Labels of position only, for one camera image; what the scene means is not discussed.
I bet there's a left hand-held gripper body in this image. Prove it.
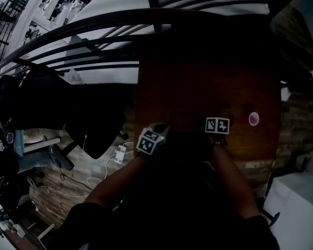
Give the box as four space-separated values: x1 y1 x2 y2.
135 128 167 156

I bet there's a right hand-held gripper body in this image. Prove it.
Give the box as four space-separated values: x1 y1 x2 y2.
200 117 231 144

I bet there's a red cup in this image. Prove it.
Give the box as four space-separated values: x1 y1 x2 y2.
248 111 260 127

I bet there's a person's right forearm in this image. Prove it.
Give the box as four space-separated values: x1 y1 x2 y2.
210 141 262 220

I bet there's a person's left forearm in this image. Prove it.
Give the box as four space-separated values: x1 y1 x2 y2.
83 152 150 212

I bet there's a white power strip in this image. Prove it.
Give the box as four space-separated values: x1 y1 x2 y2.
114 144 128 164

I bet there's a person's dark t-shirt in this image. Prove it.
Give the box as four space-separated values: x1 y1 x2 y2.
52 131 280 250

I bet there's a black mesh office chair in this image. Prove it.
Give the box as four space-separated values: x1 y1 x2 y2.
0 66 128 171

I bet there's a white floor cable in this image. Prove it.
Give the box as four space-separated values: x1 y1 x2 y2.
86 140 135 192

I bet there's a black floor cable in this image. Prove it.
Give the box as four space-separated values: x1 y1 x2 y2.
57 162 95 192

